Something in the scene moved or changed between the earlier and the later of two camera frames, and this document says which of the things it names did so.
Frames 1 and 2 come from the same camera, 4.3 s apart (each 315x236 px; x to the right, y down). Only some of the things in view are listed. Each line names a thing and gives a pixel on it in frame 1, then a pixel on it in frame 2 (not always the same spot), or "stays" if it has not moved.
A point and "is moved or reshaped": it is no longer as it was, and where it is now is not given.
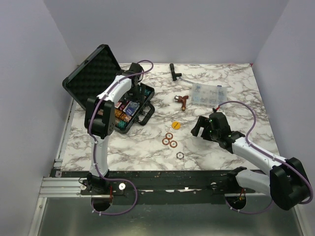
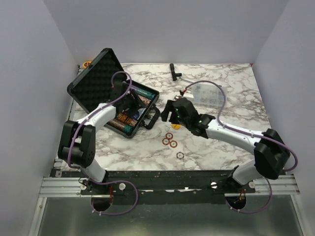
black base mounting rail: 157,188 stays
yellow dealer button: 176,125 stays
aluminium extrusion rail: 61,187 stays
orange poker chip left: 165,141 stays
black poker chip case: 89,77 is moved or reshaped
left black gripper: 140,96 to 137,103
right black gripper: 203,121 to 168,108
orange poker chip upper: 169,135 stays
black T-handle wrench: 176,76 stays
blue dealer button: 130,110 is moved or reshaped
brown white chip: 179,155 stays
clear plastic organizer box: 204,94 stays
